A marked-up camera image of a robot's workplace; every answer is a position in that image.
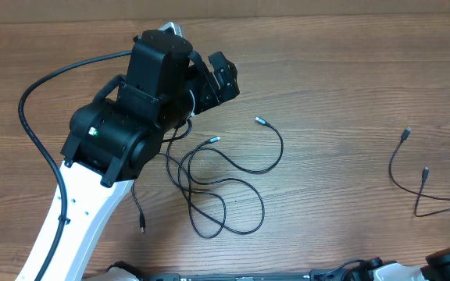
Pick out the black camera cable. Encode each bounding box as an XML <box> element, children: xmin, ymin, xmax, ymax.
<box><xmin>17</xmin><ymin>50</ymin><xmax>134</xmax><ymax>281</ymax></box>
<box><xmin>318</xmin><ymin>258</ymin><xmax>366</xmax><ymax>281</ymax></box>

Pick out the black left camera cable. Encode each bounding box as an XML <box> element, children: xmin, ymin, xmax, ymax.
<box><xmin>17</xmin><ymin>50</ymin><xmax>134</xmax><ymax>281</ymax></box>

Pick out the black USB cable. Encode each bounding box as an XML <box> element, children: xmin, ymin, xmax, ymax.
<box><xmin>130</xmin><ymin>116</ymin><xmax>284</xmax><ymax>240</ymax></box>
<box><xmin>387</xmin><ymin>126</ymin><xmax>450</xmax><ymax>218</ymax></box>

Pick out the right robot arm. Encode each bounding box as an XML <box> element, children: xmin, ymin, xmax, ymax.
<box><xmin>341</xmin><ymin>248</ymin><xmax>450</xmax><ymax>281</ymax></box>

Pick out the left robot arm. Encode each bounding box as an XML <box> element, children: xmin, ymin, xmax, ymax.
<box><xmin>19</xmin><ymin>27</ymin><xmax>239</xmax><ymax>280</ymax></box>

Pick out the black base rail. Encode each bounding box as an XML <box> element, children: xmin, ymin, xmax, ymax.
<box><xmin>84</xmin><ymin>257</ymin><xmax>366</xmax><ymax>281</ymax></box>

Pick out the black right camera cable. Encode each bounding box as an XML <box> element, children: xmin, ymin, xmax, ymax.
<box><xmin>318</xmin><ymin>258</ymin><xmax>366</xmax><ymax>281</ymax></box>

